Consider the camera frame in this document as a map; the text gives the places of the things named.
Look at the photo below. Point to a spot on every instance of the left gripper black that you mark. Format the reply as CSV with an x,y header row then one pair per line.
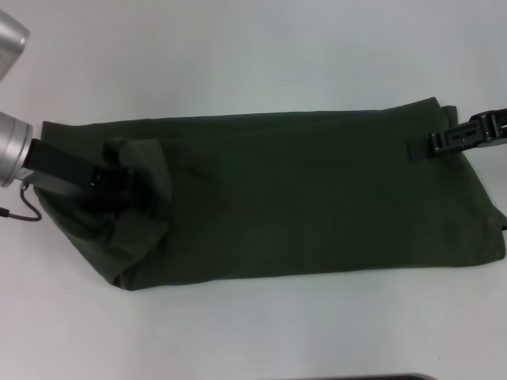
x,y
59,168

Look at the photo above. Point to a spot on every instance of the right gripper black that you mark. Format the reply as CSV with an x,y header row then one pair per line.
x,y
500,126

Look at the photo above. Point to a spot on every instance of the dark green printed t-shirt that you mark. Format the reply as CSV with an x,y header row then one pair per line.
x,y
277,198

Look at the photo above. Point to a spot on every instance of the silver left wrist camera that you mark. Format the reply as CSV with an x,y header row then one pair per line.
x,y
10,43

